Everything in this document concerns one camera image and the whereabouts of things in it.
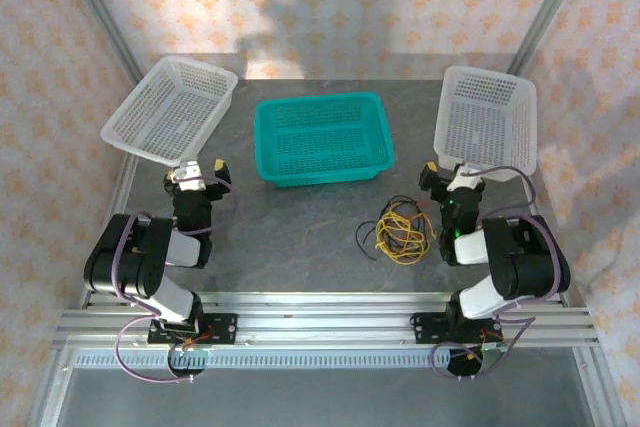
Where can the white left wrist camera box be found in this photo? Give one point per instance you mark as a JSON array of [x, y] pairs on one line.
[[190, 179]]

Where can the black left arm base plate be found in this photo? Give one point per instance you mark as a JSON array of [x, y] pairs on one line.
[[225, 329]]

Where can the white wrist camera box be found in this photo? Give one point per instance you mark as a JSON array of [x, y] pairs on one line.
[[190, 179], [462, 182]]

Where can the aluminium mounting rail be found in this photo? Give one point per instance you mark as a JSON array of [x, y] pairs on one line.
[[325, 319]]

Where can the aluminium frame post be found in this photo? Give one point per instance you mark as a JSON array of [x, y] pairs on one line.
[[100, 12], [550, 2]]

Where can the white plastic basket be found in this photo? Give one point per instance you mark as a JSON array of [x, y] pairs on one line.
[[165, 112], [485, 122]]

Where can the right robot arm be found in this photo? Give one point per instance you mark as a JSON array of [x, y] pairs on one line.
[[520, 262]]

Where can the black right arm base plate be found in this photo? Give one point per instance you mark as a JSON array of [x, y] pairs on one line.
[[425, 327]]

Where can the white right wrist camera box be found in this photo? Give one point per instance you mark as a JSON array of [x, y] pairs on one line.
[[462, 182]]

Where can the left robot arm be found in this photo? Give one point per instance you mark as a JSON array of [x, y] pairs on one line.
[[150, 267]]

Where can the aluminium table side rail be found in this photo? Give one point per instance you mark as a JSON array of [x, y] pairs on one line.
[[544, 207], [117, 207]]

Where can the teal plastic basket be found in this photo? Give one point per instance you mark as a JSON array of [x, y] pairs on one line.
[[320, 142]]

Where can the small green circuit board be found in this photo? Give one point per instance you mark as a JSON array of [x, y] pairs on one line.
[[492, 357], [192, 358]]

